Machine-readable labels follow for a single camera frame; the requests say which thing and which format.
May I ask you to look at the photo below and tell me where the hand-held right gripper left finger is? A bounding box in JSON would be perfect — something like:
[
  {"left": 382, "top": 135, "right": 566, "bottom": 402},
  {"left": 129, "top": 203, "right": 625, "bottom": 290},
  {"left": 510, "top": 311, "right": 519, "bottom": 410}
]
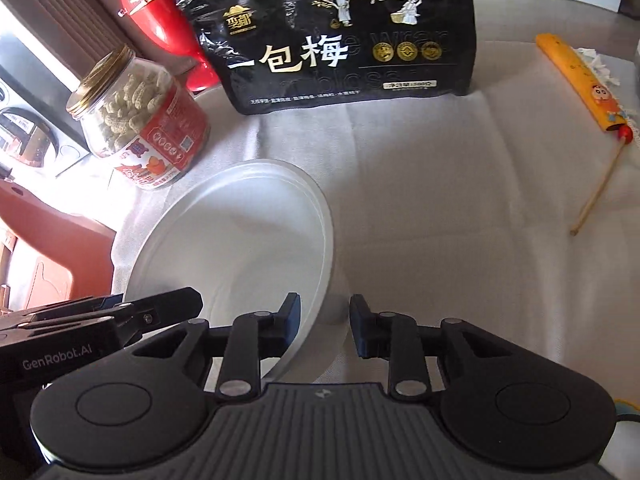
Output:
[{"left": 132, "top": 292, "right": 302, "bottom": 403}]

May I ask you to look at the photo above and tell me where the white tablecloth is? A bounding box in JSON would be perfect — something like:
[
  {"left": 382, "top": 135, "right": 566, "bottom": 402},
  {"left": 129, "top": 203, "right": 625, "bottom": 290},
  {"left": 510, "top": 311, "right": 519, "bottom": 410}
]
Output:
[{"left": 110, "top": 0, "right": 640, "bottom": 401}]

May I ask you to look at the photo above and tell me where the white paper bowl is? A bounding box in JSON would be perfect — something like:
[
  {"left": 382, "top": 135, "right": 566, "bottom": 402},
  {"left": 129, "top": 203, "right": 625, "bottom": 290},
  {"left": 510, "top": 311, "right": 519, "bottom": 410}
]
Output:
[{"left": 122, "top": 159, "right": 335, "bottom": 381}]

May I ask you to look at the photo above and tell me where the red label peanut jar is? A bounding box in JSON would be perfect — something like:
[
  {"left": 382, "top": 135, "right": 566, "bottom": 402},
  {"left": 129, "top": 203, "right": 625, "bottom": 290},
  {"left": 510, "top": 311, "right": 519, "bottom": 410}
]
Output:
[{"left": 66, "top": 44, "right": 211, "bottom": 191}]

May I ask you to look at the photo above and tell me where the orange chair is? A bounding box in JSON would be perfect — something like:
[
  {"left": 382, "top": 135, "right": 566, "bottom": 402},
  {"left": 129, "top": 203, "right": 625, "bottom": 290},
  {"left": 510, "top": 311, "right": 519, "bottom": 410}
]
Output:
[{"left": 0, "top": 180, "right": 117, "bottom": 313}]

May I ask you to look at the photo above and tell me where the black snack bag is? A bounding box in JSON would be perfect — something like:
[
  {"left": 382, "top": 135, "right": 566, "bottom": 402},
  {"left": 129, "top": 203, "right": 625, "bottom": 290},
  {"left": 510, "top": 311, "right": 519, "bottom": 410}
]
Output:
[{"left": 175, "top": 0, "right": 476, "bottom": 116}]

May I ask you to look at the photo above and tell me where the yellow cartoon paper tube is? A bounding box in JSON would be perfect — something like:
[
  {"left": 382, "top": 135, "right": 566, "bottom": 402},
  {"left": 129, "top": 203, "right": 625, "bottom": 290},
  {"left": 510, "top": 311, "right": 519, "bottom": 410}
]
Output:
[{"left": 536, "top": 33, "right": 633, "bottom": 237}]

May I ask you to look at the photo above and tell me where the red plastic cup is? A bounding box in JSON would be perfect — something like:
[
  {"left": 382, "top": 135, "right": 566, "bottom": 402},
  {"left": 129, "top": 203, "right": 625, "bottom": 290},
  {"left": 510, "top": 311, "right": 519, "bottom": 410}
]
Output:
[{"left": 119, "top": 0, "right": 221, "bottom": 93}]

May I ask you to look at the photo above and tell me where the beige pleated curtain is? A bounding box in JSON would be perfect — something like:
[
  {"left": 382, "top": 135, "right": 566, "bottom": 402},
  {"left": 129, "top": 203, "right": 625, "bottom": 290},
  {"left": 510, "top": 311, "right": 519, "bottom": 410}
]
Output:
[{"left": 0, "top": 0, "right": 166, "bottom": 76}]

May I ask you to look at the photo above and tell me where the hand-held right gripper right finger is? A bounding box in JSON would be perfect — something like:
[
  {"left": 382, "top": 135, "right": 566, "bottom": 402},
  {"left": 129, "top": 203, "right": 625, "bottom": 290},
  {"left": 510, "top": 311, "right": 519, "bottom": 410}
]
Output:
[{"left": 349, "top": 294, "right": 521, "bottom": 401}]

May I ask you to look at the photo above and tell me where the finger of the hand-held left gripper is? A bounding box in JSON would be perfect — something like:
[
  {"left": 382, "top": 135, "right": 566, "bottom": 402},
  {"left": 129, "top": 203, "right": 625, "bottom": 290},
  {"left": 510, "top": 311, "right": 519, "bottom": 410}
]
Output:
[
  {"left": 30, "top": 287, "right": 203, "bottom": 343},
  {"left": 20, "top": 293, "right": 126, "bottom": 318}
]

